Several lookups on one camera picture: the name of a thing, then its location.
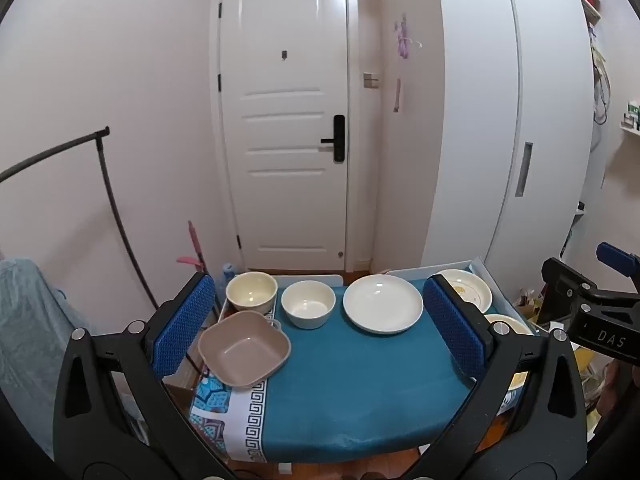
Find black clothes rack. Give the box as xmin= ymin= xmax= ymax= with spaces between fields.
xmin=0 ymin=127 xmax=161 ymax=311

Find purple wall ornament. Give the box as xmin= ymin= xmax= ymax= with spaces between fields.
xmin=393 ymin=12 xmax=423 ymax=61

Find pink mop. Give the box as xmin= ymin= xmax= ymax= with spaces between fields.
xmin=176 ymin=220 xmax=207 ymax=273

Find brown square bowl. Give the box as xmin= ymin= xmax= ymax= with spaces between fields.
xmin=198 ymin=310 xmax=292 ymax=391

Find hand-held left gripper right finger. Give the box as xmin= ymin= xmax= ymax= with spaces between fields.
xmin=405 ymin=275 xmax=588 ymax=480

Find white wardrobe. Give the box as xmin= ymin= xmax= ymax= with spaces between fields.
xmin=422 ymin=0 xmax=596 ymax=301

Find white door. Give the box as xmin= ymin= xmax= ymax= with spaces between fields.
xmin=210 ymin=0 xmax=358 ymax=273

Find cream printed plate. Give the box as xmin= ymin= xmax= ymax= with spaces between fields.
xmin=484 ymin=313 xmax=536 ymax=391
xmin=432 ymin=269 xmax=493 ymax=313

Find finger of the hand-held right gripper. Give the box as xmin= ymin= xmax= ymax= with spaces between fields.
xmin=541 ymin=257 xmax=640 ymax=307
xmin=596 ymin=241 xmax=640 ymax=286

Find cream yellow bowl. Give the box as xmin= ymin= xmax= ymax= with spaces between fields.
xmin=225 ymin=271 xmax=279 ymax=315

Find black door lock handle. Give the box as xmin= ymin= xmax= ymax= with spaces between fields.
xmin=321 ymin=115 xmax=346 ymax=163

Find teal patterned tablecloth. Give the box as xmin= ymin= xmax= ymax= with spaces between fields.
xmin=189 ymin=267 xmax=526 ymax=463

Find hanging cables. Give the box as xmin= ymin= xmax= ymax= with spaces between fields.
xmin=591 ymin=25 xmax=613 ymax=126

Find white wall shelf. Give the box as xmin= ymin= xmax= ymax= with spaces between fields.
xmin=620 ymin=102 xmax=640 ymax=135

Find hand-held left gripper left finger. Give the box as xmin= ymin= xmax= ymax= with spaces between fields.
xmin=52 ymin=272 xmax=236 ymax=480

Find person's right hand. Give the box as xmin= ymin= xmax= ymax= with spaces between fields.
xmin=600 ymin=360 xmax=640 ymax=416

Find grey-blue garment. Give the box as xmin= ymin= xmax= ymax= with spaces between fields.
xmin=0 ymin=257 xmax=101 ymax=461

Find white plate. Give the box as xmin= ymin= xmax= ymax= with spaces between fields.
xmin=342 ymin=275 xmax=425 ymax=335

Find white bowl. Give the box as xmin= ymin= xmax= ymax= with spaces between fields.
xmin=281 ymin=280 xmax=336 ymax=330

